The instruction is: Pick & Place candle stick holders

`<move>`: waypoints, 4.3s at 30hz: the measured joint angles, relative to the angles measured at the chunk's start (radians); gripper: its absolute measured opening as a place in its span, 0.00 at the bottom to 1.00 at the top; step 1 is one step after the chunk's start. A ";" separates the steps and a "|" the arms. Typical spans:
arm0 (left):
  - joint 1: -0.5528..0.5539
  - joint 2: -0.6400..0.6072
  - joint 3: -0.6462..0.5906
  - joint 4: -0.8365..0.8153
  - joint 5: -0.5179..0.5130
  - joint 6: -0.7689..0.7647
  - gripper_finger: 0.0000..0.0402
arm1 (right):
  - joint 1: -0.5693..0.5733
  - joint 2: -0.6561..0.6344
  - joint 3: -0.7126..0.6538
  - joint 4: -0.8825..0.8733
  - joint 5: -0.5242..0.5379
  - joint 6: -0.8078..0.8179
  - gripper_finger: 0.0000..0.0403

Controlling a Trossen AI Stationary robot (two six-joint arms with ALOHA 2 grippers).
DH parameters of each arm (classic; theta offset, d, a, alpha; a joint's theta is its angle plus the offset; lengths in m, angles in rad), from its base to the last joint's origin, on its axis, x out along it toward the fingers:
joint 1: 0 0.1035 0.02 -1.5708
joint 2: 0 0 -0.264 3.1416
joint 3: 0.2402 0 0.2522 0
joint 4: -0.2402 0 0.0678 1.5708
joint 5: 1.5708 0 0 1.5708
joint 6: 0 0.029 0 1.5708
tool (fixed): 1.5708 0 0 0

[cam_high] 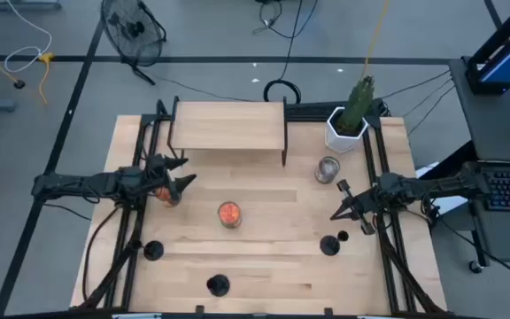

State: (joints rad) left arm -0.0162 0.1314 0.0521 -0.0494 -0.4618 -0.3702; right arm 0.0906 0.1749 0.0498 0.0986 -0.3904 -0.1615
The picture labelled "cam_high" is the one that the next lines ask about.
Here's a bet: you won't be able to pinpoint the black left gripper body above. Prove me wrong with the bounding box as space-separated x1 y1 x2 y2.
117 152 182 205

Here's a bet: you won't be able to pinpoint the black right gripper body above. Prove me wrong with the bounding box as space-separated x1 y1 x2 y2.
336 174 398 237

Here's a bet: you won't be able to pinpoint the glass candle jar orange wax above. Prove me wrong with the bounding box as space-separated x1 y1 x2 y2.
217 201 243 230
155 184 182 208

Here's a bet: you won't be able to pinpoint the wooden shelf riser black legs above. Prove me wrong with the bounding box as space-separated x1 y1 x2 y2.
166 96 290 167

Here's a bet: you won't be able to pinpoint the white flat box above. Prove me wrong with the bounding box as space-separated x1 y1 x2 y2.
415 161 468 217

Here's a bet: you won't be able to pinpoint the green cactus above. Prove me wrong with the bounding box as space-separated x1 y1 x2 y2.
339 74 376 136

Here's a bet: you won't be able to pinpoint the black floor fan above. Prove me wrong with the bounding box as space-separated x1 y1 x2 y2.
99 0 168 86

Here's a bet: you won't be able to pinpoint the computer workstation cart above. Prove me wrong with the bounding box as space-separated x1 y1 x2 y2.
448 57 510 275

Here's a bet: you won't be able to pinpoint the black aluminium table frame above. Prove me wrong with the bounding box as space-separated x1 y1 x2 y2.
77 95 449 316

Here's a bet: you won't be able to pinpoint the black fan power cable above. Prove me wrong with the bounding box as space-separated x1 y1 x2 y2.
151 73 260 104

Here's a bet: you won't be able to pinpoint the black arm base cable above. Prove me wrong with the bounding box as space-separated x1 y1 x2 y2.
81 204 123 303

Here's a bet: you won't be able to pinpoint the thin black floor cable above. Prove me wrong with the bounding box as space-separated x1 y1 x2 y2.
401 78 454 119
407 85 456 136
381 69 452 100

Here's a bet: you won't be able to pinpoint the black coiled floor cable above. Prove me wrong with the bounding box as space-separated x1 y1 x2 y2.
261 0 305 105

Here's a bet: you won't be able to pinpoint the black cart power cable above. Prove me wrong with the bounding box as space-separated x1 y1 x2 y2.
431 212 510 287

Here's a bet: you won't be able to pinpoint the yellow extension cord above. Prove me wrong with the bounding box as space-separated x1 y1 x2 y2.
37 51 56 106

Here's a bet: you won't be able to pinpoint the yellow hanging cable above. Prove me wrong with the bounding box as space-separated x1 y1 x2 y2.
360 0 391 81

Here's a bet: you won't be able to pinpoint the white floor cable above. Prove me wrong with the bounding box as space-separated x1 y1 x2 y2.
4 0 54 74

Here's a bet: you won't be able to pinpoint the black tangled floor cable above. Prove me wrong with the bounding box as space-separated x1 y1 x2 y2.
252 0 319 40

